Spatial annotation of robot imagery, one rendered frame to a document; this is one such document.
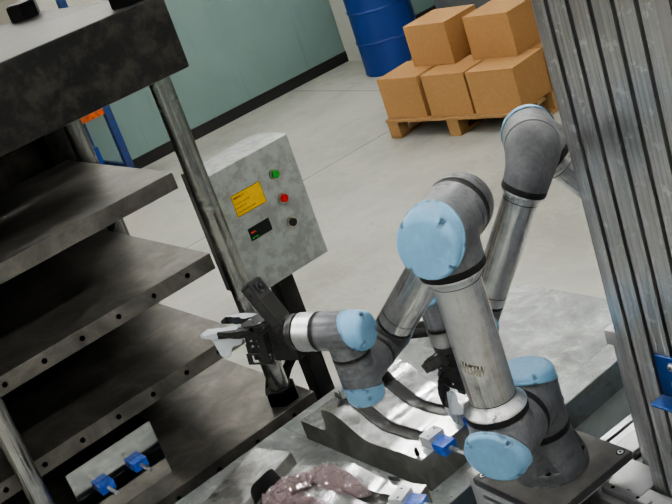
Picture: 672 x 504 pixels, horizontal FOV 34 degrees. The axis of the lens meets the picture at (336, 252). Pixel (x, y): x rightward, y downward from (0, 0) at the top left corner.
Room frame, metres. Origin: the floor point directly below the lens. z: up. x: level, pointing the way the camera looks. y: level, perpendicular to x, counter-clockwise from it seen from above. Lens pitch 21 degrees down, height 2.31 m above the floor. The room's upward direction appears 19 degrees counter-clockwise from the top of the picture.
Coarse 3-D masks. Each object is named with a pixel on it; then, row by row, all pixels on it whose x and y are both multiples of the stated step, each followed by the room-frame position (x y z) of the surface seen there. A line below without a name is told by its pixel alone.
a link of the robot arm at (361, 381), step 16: (368, 352) 1.82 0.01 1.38; (384, 352) 1.86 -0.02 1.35; (336, 368) 1.82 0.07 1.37; (352, 368) 1.80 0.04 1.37; (368, 368) 1.80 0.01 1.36; (384, 368) 1.84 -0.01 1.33; (352, 384) 1.80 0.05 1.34; (368, 384) 1.80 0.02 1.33; (352, 400) 1.81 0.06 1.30; (368, 400) 1.80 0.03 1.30
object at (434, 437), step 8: (424, 432) 2.24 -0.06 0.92; (432, 432) 2.23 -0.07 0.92; (440, 432) 2.23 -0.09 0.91; (424, 440) 2.22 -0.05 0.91; (432, 440) 2.21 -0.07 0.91; (440, 440) 2.21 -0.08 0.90; (448, 440) 2.20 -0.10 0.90; (432, 448) 2.21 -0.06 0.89; (440, 448) 2.18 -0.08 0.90; (448, 448) 2.18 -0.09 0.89; (456, 448) 2.17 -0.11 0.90
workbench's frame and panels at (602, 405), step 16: (592, 384) 2.40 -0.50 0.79; (608, 384) 2.50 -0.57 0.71; (576, 400) 2.36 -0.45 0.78; (592, 400) 2.46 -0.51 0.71; (608, 400) 2.49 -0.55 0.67; (624, 400) 2.52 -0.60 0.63; (576, 416) 2.42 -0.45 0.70; (592, 416) 2.45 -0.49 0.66; (608, 416) 2.48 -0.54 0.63; (624, 416) 2.51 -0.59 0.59; (592, 432) 2.44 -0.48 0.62; (464, 496) 2.14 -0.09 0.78
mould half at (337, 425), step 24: (408, 384) 2.51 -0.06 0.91; (432, 384) 2.50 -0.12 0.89; (336, 408) 2.46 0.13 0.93; (384, 408) 2.44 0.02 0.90; (408, 408) 2.43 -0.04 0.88; (312, 432) 2.57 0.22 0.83; (336, 432) 2.46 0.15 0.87; (360, 432) 2.38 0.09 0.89; (384, 432) 2.36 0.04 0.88; (456, 432) 2.24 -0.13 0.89; (360, 456) 2.40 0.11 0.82; (384, 456) 2.30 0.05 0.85; (408, 456) 2.22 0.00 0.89; (432, 456) 2.20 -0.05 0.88; (456, 456) 2.23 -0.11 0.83; (408, 480) 2.25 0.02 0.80; (432, 480) 2.18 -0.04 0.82
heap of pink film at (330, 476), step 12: (312, 468) 2.26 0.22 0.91; (324, 468) 2.22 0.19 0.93; (336, 468) 2.23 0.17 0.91; (288, 480) 2.27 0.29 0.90; (300, 480) 2.26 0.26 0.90; (312, 480) 2.22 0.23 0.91; (324, 480) 2.20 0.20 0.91; (336, 480) 2.19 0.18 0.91; (348, 480) 2.19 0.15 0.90; (276, 492) 2.24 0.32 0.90; (288, 492) 2.23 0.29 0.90; (300, 492) 2.17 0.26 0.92; (348, 492) 2.16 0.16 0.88; (360, 492) 2.16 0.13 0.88
